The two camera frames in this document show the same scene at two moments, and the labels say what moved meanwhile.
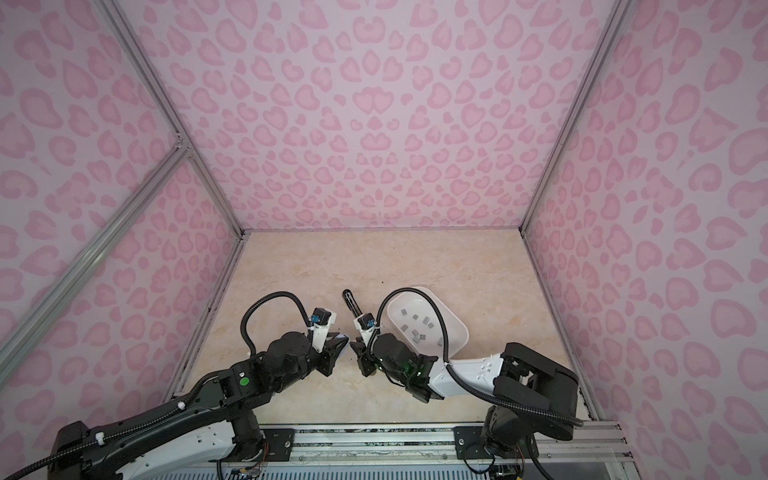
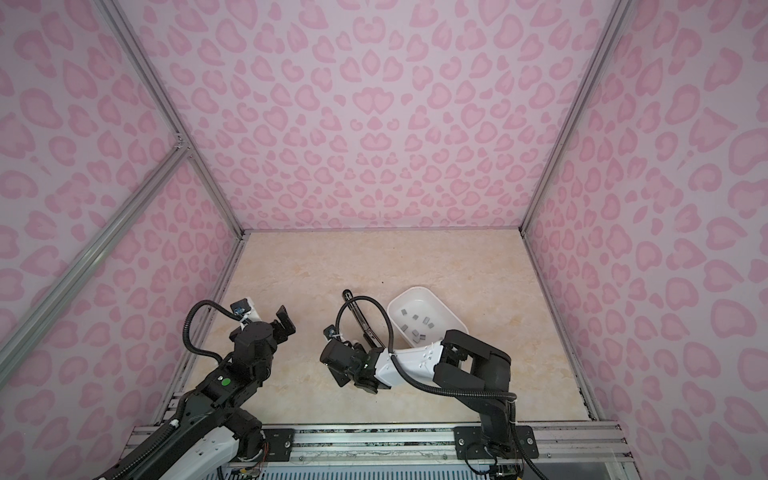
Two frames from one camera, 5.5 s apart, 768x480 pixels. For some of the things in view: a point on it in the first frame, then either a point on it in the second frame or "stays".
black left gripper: x=331 y=351 -> x=279 y=333
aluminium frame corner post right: x=616 y=19 stays
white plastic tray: x=418 y=321 stays
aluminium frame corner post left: x=184 y=137 stays
